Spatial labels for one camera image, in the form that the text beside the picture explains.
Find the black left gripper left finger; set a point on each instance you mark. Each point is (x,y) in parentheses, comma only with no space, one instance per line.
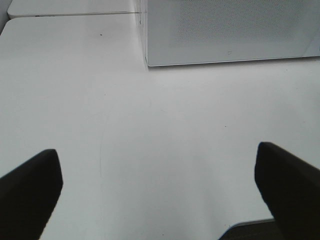
(28,196)

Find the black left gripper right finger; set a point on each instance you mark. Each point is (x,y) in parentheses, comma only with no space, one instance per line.
(290,187)

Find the white microwave oven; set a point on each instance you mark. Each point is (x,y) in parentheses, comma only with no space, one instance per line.
(142,30)

